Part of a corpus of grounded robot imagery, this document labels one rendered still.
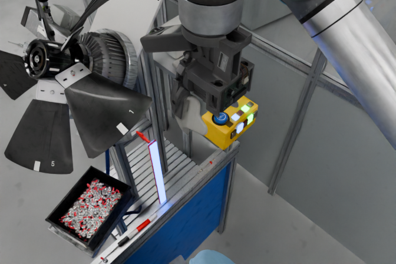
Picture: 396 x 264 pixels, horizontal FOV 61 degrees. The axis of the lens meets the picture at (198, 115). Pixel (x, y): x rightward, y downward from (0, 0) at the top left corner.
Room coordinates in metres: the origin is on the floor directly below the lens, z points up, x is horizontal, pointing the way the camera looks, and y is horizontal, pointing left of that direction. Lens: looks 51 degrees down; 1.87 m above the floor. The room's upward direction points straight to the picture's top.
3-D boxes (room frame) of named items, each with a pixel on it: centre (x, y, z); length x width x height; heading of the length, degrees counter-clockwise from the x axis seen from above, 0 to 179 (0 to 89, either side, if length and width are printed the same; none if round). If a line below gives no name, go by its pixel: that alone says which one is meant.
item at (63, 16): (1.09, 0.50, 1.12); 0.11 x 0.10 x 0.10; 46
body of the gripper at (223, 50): (0.34, -0.02, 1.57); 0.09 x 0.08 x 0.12; 46
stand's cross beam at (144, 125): (0.96, 0.31, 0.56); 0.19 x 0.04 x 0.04; 136
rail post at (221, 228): (0.70, -0.13, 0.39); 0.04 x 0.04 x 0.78; 46
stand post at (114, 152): (0.88, 0.39, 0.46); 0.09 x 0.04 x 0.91; 46
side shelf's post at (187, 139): (1.19, 0.06, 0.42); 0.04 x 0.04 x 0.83; 46
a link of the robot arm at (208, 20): (0.35, -0.02, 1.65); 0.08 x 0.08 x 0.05
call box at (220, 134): (0.67, -0.10, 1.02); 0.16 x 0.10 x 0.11; 136
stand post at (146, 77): (1.05, 0.23, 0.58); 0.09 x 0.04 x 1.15; 46
